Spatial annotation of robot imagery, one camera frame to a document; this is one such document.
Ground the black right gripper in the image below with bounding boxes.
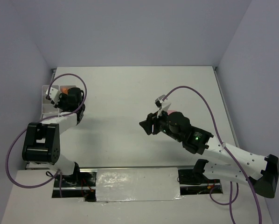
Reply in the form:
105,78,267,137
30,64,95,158
139,106,183,142

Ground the orange grey utility knife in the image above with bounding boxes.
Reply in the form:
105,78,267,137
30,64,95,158
61,88,68,94

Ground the pink correction tape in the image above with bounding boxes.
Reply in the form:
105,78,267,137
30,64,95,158
167,110,176,115

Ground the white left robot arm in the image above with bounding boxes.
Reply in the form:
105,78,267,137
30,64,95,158
22,86,85,186

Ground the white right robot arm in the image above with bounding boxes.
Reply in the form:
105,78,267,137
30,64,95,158
139,112,279,198

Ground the white compartment box left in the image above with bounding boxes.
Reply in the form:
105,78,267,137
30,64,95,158
42,85,59,115

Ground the white taped cover panel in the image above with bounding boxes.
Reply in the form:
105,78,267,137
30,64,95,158
96,168,182,202

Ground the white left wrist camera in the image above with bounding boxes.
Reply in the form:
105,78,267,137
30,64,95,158
45,87,61,108

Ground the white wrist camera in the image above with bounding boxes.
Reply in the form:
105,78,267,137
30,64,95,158
155,95,171,118
45,87,61,108

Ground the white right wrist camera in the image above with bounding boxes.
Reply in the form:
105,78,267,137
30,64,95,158
155,95,171,118

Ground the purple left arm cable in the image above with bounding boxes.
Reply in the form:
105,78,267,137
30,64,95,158
5,73,88,198

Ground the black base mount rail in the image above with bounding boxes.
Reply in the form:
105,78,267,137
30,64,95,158
51,167,223,203

